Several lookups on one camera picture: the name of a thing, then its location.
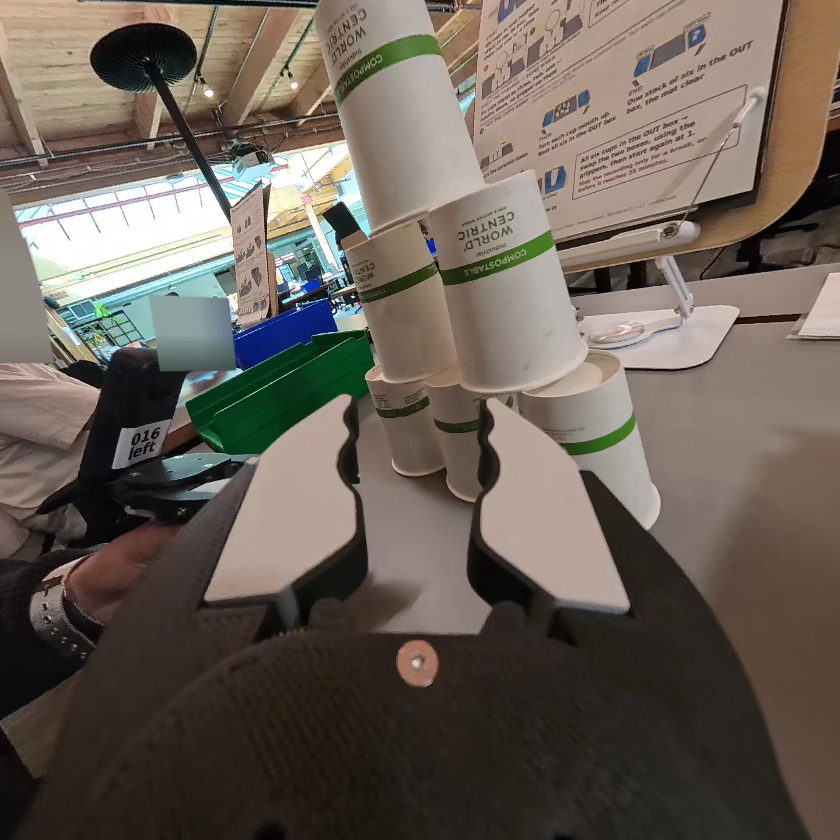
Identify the black disc on pole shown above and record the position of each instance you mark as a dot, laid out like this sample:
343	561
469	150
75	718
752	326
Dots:
144	56

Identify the person's left hand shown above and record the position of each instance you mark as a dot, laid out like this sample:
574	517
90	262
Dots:
124	564

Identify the green plant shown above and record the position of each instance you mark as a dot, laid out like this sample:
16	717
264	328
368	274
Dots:
103	318

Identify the cardboard instruction poster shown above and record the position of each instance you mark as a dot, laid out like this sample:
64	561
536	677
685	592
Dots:
253	262

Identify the silver mesh wristwatch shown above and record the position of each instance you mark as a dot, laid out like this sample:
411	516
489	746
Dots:
56	617

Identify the printed instruction sheet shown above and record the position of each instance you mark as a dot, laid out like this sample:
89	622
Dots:
630	98

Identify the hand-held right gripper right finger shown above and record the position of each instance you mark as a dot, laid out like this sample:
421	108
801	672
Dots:
551	525

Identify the white paper cup green band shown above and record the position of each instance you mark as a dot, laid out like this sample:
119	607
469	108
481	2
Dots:
512	302
459	459
604	433
410	433
400	131
407	315

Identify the white paper sheet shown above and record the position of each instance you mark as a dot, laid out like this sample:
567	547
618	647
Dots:
820	308

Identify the blue plastic bin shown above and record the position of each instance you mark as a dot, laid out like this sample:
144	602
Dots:
289	334

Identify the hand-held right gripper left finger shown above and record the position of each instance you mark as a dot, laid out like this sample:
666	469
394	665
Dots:
289	512

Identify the tan board with black back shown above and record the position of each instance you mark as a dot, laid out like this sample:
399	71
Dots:
341	220

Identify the person's left forearm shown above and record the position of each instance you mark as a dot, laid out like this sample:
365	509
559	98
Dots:
19	663

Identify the grey desk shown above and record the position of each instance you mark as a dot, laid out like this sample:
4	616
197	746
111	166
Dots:
754	459

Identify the white stand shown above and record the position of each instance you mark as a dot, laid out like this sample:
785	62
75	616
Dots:
682	341

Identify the green plastic bin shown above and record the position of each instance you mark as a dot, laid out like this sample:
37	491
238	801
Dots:
275	394

